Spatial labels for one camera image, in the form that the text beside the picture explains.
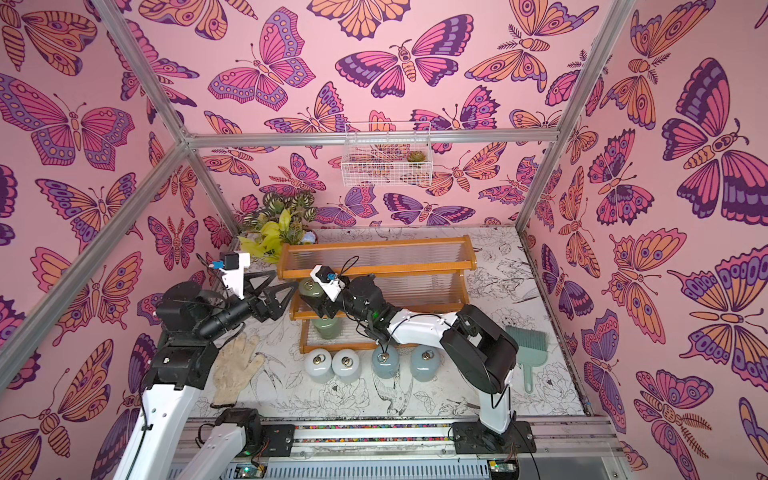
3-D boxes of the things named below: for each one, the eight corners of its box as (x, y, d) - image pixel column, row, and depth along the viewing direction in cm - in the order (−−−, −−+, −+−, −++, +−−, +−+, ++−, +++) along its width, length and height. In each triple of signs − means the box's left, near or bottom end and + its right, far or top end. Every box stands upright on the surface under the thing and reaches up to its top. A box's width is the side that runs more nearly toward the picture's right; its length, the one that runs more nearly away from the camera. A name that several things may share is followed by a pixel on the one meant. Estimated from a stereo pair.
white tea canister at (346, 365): (336, 383, 85) (330, 373, 78) (338, 359, 89) (334, 347, 82) (360, 383, 85) (357, 373, 78) (361, 359, 89) (358, 347, 82)
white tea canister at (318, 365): (309, 382, 84) (302, 373, 78) (313, 359, 89) (306, 348, 82) (333, 382, 84) (328, 372, 78) (335, 359, 88) (331, 348, 82)
